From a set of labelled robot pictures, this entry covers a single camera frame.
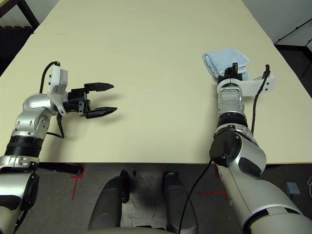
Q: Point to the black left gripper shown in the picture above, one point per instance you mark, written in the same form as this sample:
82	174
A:
76	101

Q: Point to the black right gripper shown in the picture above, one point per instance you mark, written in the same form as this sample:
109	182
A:
230	74

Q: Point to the light blue towel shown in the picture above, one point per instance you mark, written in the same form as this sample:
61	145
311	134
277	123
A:
224	61

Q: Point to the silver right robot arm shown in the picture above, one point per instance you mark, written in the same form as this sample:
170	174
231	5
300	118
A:
239	146

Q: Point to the black cabinet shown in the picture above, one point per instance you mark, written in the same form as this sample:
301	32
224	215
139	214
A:
297	58

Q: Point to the black table foot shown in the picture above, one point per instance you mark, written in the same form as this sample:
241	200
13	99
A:
61	167

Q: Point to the grey left robot leg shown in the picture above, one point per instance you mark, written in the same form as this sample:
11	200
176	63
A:
108	202

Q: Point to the black foam floor mat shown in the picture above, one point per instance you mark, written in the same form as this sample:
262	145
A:
12	39

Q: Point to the side table with black legs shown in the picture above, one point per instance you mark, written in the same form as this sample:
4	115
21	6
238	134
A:
26	9

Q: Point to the small grey floor box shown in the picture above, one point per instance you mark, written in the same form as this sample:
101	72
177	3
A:
292	187

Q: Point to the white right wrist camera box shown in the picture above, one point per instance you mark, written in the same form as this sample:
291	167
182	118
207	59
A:
258	85

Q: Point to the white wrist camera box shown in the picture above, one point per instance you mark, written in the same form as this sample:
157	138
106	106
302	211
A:
57	83
258	85

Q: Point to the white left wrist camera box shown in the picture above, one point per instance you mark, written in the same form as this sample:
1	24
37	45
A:
57	83

